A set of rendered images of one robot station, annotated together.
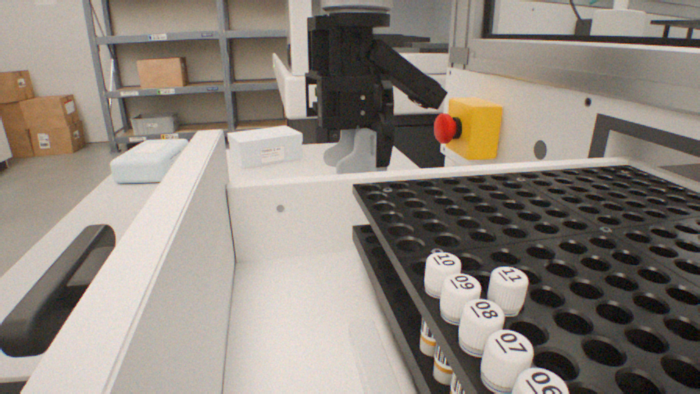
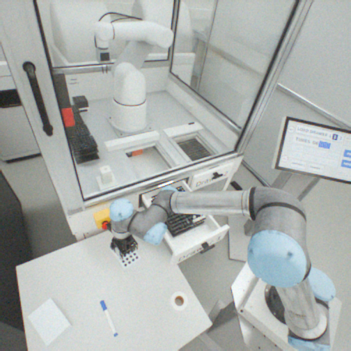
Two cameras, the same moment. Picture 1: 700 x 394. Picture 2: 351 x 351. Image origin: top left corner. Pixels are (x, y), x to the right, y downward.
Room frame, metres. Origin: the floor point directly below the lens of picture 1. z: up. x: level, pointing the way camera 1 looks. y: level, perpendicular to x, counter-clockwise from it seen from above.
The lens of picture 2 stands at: (0.49, 0.41, 1.75)
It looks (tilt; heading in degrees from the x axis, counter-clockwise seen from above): 45 degrees down; 243
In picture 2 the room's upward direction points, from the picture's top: 11 degrees clockwise
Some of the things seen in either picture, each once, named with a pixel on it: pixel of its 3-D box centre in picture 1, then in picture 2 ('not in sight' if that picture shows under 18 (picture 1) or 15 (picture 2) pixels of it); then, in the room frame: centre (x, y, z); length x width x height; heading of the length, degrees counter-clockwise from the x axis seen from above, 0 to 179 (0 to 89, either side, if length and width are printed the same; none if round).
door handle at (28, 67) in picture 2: not in sight; (40, 104); (0.60, -0.14, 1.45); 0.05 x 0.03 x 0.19; 102
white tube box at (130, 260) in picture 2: not in sight; (125, 254); (0.43, -0.02, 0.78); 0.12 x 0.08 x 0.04; 110
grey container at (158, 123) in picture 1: (156, 123); not in sight; (3.78, 2.00, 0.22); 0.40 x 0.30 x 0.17; 101
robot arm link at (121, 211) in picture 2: not in sight; (122, 216); (0.44, -0.01, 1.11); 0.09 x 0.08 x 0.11; 136
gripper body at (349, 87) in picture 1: (350, 72); (124, 239); (0.44, 0.00, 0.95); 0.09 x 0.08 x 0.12; 110
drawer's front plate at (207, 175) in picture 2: not in sight; (212, 175); (-0.12, -0.31, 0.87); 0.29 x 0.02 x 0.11; 12
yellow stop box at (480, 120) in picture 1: (469, 127); (103, 219); (0.50, -0.16, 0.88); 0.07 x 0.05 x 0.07; 12
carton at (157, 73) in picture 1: (163, 73); not in sight; (3.82, 1.85, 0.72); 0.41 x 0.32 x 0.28; 101
